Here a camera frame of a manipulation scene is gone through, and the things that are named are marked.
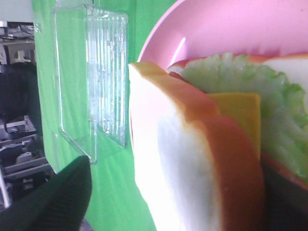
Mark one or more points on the green tablecloth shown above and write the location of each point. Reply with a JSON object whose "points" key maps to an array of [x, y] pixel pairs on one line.
{"points": [[116, 203]]}

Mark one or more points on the grey background shelving clutter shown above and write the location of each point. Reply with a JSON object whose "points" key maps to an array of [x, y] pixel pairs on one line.
{"points": [[23, 165]]}

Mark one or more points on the bread slice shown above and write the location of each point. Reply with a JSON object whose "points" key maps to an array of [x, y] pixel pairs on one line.
{"points": [[196, 169], [288, 72]]}

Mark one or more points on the clear left plastic container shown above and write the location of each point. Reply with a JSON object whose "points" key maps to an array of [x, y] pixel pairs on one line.
{"points": [[90, 62]]}

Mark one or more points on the pink plate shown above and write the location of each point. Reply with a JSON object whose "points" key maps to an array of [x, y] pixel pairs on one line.
{"points": [[197, 28]]}

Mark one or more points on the green lettuce leaf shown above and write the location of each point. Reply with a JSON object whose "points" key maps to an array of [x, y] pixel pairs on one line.
{"points": [[269, 96]]}

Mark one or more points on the yellow cheese slice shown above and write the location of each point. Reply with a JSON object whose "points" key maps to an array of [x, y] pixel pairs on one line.
{"points": [[244, 108]]}

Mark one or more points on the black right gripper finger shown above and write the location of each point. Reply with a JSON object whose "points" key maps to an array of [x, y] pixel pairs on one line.
{"points": [[58, 205]]}

